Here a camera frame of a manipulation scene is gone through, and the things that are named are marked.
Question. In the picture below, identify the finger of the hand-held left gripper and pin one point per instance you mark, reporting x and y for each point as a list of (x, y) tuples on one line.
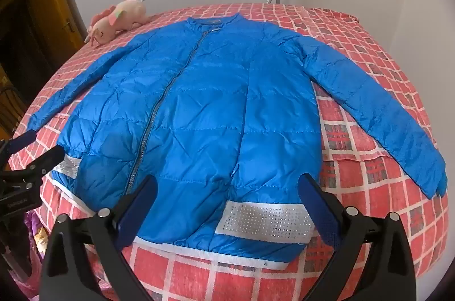
[(46, 160), (22, 140)]

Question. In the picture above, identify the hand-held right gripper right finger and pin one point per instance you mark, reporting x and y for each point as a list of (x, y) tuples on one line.
[(318, 208)]

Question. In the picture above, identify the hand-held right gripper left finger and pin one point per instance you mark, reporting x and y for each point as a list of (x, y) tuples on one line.
[(140, 205)]

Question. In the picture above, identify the blue puffer jacket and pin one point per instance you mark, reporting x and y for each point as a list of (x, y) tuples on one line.
[(213, 109)]

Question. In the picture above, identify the purple printed cloth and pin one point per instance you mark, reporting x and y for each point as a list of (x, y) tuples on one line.
[(33, 228)]

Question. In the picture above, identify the red checked bed cover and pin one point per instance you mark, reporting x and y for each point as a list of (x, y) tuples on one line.
[(366, 173)]

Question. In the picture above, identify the wooden door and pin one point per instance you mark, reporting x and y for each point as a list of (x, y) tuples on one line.
[(42, 20)]

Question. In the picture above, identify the pink plush toy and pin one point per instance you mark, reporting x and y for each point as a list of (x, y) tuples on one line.
[(119, 16)]

